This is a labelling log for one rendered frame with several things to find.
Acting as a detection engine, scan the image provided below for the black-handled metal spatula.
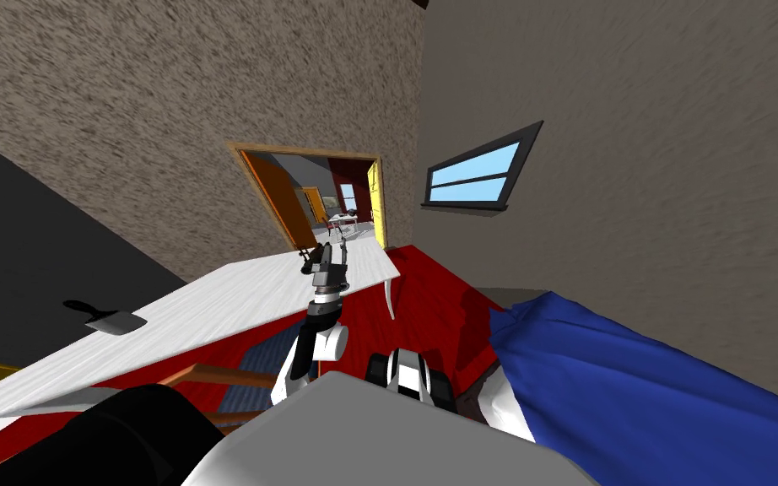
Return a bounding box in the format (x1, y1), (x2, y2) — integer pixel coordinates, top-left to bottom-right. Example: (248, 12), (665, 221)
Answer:
(62, 300), (149, 338)

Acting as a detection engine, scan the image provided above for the bed with blue blanket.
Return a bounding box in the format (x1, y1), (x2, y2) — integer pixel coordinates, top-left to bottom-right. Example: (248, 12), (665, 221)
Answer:
(475, 289), (778, 486)

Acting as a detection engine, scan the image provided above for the wooden chair with blue seat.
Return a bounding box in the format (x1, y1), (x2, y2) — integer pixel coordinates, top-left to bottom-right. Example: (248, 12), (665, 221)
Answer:
(158, 316), (311, 436)

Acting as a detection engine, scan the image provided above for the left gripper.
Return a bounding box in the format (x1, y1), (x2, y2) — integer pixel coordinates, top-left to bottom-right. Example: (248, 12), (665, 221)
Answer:
(300, 232), (352, 294)

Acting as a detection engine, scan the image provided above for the small white table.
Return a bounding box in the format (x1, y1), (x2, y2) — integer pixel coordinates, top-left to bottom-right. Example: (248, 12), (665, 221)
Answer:
(327, 210), (361, 237)

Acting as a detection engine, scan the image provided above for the dark-framed window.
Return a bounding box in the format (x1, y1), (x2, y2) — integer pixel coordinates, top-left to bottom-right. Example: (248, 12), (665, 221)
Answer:
(420, 121), (545, 219)

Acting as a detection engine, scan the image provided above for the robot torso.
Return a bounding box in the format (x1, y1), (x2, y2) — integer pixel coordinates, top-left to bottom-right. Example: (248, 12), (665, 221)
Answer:
(182, 347), (601, 486)

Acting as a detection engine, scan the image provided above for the long white table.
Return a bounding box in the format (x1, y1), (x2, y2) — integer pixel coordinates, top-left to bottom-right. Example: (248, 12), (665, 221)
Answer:
(0, 237), (402, 462)

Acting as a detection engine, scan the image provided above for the orange door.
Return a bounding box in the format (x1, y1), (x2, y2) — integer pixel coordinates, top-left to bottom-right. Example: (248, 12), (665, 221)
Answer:
(239, 149), (321, 251)

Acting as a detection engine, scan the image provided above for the yellow door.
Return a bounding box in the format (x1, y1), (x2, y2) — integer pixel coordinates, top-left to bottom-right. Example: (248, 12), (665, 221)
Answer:
(365, 159), (390, 251)

